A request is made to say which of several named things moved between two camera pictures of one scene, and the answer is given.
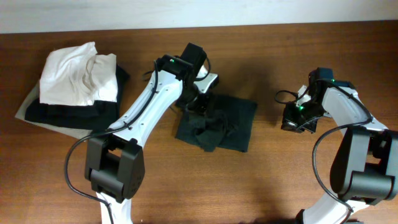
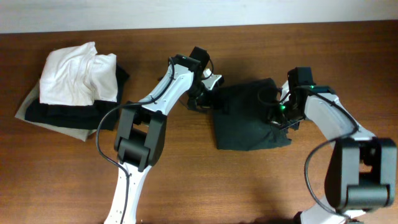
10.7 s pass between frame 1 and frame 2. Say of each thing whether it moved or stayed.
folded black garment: stayed
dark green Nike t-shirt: moved
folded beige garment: stayed
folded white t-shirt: stayed
